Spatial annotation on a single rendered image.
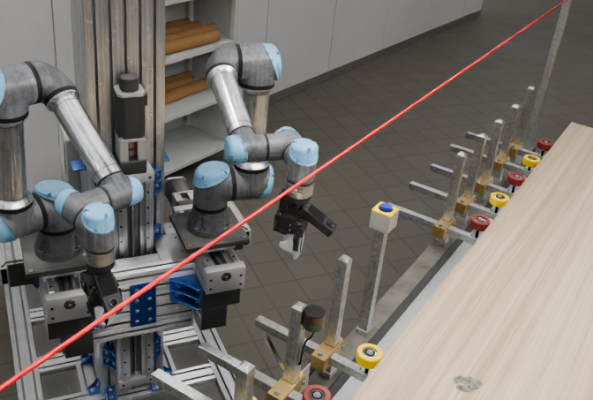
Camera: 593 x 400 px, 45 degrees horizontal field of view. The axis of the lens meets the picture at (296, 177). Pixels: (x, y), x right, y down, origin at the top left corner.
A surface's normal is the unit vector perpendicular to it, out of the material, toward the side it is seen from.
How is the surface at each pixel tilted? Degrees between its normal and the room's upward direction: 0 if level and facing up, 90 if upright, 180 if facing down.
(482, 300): 0
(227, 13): 90
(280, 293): 0
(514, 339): 0
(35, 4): 90
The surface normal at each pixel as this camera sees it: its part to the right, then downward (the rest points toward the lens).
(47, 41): 0.80, 0.35
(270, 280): 0.09, -0.88
